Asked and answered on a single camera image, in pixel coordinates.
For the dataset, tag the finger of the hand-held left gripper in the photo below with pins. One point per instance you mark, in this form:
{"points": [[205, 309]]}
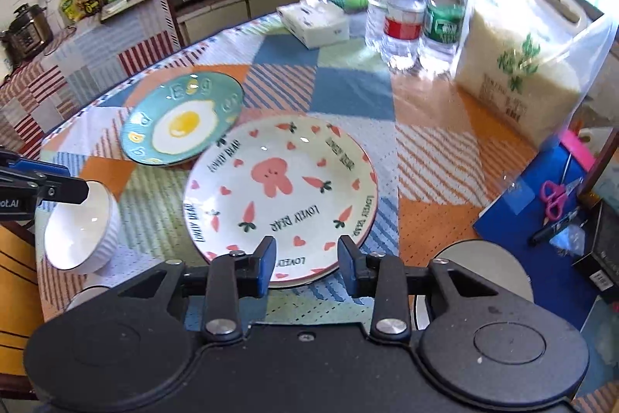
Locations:
{"points": [[67, 191], [43, 167]]}

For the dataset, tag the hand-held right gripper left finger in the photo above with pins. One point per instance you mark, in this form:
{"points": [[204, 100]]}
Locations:
{"points": [[265, 268]]}

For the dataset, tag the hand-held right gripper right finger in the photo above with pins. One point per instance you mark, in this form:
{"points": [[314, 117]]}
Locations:
{"points": [[348, 268]]}

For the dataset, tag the white ribbed bowl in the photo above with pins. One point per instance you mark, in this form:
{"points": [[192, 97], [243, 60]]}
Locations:
{"points": [[82, 239], [89, 293], [483, 258]]}

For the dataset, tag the teal fried egg plate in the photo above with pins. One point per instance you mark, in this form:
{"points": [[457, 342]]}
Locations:
{"points": [[142, 137]]}

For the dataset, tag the white rabbit print plate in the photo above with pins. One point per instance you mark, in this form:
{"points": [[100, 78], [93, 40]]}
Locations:
{"points": [[290, 161]]}

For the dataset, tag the wooden chair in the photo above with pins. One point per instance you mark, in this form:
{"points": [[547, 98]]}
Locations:
{"points": [[17, 277]]}

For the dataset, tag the striped counter cloth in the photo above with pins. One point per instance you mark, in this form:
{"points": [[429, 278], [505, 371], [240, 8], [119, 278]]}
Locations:
{"points": [[96, 50]]}

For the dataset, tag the black pressure cooker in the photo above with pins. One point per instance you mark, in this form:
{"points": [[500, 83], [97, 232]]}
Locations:
{"points": [[26, 35]]}

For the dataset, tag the green yellow seasoning packet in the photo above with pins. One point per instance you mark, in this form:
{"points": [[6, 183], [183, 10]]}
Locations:
{"points": [[71, 6]]}

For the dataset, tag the blue folder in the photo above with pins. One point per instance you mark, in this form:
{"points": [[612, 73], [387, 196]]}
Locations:
{"points": [[512, 219]]}

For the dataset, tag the grey cutting board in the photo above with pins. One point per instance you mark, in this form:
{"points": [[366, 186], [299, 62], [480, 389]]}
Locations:
{"points": [[130, 4]]}

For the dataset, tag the black pen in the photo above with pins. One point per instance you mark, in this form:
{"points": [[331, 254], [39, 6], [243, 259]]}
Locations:
{"points": [[551, 231]]}

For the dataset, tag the pink scissors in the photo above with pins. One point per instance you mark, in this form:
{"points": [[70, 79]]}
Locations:
{"points": [[553, 197]]}

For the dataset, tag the kitchen counter cabinet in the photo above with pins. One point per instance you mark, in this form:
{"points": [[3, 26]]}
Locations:
{"points": [[227, 14]]}

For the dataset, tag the white tissue pack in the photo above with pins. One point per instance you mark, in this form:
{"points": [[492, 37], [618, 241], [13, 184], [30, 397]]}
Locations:
{"points": [[314, 23]]}

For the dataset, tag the red label water bottle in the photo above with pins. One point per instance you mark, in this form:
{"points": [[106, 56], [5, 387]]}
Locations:
{"points": [[404, 26]]}

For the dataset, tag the pink paper pad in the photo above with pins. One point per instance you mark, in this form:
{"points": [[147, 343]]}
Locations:
{"points": [[568, 144]]}

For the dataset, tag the black box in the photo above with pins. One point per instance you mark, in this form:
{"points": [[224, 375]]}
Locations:
{"points": [[602, 248]]}

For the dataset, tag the green label water bottle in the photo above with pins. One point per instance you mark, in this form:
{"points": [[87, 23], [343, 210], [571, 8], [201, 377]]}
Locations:
{"points": [[442, 26]]}

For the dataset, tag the clear bag of rice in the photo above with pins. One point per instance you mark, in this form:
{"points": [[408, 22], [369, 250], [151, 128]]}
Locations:
{"points": [[517, 60]]}

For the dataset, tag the wooden picture frame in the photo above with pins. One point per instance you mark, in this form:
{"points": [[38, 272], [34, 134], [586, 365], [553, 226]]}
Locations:
{"points": [[604, 171]]}

